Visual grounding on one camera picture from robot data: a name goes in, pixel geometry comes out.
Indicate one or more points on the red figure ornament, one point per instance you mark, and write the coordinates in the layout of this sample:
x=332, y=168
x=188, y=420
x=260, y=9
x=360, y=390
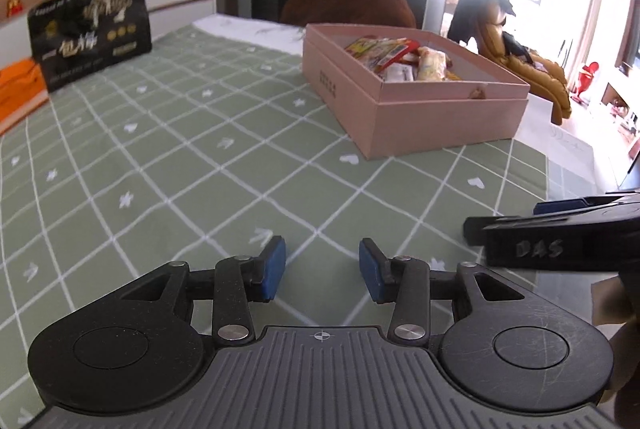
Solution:
x=585, y=81

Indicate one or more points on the orange box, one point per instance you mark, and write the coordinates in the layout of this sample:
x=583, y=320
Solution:
x=17, y=94

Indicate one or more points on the white paper sheet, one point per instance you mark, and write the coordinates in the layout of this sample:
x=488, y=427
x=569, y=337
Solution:
x=560, y=139
x=240, y=29

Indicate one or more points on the pink cardboard box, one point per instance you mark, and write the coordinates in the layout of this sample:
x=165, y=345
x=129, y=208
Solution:
x=425, y=124

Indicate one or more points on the pile of assorted snack packets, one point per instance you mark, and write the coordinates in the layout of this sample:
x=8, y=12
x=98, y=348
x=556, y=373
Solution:
x=400, y=56

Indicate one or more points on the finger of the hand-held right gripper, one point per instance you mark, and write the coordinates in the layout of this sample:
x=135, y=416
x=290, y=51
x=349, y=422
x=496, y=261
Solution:
x=565, y=206
x=525, y=244

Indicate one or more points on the black jacket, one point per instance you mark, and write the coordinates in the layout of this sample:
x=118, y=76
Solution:
x=480, y=9

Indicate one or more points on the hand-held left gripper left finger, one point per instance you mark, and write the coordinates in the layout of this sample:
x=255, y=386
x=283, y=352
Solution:
x=272, y=269

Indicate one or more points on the green checked tablecloth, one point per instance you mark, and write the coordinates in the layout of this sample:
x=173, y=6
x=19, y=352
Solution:
x=150, y=159

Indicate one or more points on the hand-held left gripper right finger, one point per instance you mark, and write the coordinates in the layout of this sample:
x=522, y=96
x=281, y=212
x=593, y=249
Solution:
x=372, y=271

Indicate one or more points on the red doll figurine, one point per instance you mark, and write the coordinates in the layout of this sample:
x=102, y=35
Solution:
x=14, y=3

